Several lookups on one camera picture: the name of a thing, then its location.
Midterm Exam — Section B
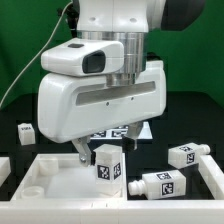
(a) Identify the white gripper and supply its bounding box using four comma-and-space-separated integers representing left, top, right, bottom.
38, 61, 166, 166

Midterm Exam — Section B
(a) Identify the white square tabletop tray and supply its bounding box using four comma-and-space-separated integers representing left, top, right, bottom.
12, 154, 127, 201

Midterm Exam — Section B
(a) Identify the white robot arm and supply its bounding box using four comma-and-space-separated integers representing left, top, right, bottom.
38, 0, 206, 165

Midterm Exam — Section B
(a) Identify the white marker sheet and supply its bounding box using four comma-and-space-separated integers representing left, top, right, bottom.
91, 121, 152, 140

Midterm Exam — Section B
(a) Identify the small white cube block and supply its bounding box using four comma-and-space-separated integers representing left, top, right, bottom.
18, 123, 35, 145

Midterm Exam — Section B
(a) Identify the white left fence block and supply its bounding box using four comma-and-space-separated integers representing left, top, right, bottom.
0, 157, 11, 187

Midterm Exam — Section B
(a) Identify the white front fence rail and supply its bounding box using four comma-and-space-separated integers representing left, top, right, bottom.
0, 200, 224, 224

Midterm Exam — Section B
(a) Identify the white fence rail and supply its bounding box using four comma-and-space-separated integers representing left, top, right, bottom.
0, 200, 224, 224
198, 155, 224, 200

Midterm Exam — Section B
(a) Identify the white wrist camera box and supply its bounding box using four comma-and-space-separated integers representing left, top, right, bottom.
41, 38, 124, 77

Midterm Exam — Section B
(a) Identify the white right fence rail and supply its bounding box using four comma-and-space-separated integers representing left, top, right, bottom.
198, 155, 224, 200

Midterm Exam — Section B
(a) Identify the grey cable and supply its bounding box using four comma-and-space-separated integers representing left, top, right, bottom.
0, 0, 74, 108

